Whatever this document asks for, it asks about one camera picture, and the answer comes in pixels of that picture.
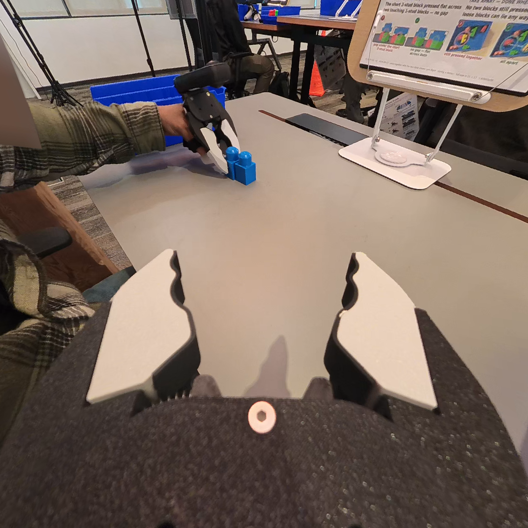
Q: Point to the black chair armrest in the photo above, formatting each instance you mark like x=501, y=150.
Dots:
x=45, y=241

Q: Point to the person's left hand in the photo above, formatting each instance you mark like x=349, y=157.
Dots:
x=175, y=121

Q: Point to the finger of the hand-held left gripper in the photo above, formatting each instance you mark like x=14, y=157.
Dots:
x=214, y=150
x=229, y=132

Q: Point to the wooden document stand white base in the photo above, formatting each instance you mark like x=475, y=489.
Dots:
x=396, y=169

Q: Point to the person's left forearm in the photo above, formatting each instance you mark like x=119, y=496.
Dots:
x=103, y=128

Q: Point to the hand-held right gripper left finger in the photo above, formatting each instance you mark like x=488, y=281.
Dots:
x=140, y=338

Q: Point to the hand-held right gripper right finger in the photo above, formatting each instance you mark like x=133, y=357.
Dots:
x=383, y=350

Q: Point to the black tripod stand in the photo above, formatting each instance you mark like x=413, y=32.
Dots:
x=45, y=74

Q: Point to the blue mega block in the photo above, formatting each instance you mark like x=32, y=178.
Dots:
x=246, y=173
x=231, y=163

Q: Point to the printed paper sheets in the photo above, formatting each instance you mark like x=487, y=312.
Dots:
x=402, y=117

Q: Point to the brown work table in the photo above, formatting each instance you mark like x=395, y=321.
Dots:
x=313, y=20

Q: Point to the orange traffic cone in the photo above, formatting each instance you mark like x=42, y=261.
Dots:
x=316, y=84

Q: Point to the printed instruction sheet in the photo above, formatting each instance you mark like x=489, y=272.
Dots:
x=433, y=24

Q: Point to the blue plastic bin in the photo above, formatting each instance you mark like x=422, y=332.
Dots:
x=136, y=93
x=330, y=7

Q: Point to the brown wooden panel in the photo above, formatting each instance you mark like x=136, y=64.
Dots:
x=49, y=222

